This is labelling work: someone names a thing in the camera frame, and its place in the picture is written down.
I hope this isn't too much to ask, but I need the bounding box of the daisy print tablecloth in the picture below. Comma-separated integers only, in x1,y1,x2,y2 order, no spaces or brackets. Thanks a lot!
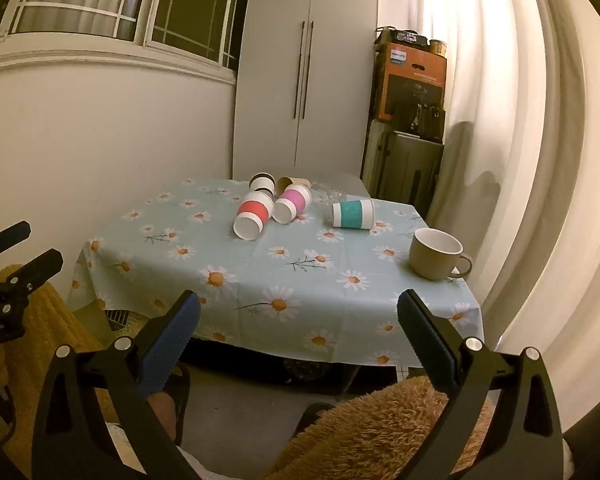
66,176,485,369

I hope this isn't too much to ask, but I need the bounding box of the person's foot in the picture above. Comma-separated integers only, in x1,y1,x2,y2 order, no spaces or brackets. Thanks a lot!
146,391,177,442

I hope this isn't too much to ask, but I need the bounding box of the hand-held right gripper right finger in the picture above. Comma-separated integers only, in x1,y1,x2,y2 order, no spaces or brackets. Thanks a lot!
396,288,566,480

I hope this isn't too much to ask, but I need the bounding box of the yellow knitted blanket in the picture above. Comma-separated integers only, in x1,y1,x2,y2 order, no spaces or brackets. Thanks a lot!
0,262,148,433

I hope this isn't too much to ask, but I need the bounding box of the red banded paper cup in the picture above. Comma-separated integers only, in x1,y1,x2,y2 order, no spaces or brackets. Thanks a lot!
232,191,276,241

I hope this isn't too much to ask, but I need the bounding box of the orange cardboard box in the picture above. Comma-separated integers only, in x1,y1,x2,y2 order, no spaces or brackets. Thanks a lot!
371,42,449,142

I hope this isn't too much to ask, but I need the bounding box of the dark bag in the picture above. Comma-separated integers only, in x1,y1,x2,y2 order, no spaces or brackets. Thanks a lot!
375,25,431,52

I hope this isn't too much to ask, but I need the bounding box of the dark green suitcase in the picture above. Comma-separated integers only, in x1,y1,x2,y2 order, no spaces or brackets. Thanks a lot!
361,119,445,212

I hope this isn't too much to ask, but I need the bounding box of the clear glass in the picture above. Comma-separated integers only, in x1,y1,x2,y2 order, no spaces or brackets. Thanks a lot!
312,182,344,204

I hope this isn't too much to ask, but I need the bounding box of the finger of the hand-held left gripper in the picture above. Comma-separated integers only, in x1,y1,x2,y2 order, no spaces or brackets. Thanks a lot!
0,220,32,262
0,247,64,315

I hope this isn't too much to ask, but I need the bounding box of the black banded paper cup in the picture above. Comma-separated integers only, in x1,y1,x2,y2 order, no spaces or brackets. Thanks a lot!
248,172,276,198

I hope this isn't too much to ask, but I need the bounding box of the teal banded paper cup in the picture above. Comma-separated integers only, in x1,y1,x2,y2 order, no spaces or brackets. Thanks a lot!
331,198,376,230

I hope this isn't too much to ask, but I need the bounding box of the white wardrobe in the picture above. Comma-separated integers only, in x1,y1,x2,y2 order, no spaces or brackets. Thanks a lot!
231,0,381,184

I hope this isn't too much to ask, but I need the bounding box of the white framed window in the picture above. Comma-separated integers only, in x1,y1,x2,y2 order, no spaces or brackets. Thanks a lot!
0,0,257,69

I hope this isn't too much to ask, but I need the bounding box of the brown fluffy blanket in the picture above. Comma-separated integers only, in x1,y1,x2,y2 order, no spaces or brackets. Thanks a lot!
264,374,497,480

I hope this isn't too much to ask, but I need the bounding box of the brown paper cup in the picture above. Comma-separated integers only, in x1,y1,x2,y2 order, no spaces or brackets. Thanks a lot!
276,175,311,194

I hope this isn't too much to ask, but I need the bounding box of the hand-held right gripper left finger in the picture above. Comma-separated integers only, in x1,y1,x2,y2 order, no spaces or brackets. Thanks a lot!
31,289,202,480

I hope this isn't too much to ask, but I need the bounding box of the beige ceramic mug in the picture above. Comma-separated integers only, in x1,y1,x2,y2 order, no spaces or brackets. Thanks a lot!
409,227,475,281

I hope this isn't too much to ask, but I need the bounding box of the pink banded paper cup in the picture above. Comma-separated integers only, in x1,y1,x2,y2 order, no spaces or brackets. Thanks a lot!
271,183,314,225

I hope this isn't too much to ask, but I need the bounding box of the black slipper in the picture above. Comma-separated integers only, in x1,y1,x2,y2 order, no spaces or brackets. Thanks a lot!
294,402,337,439
171,362,194,447

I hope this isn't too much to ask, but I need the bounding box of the white curtain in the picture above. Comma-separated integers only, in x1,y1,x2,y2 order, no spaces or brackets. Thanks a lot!
414,0,600,443

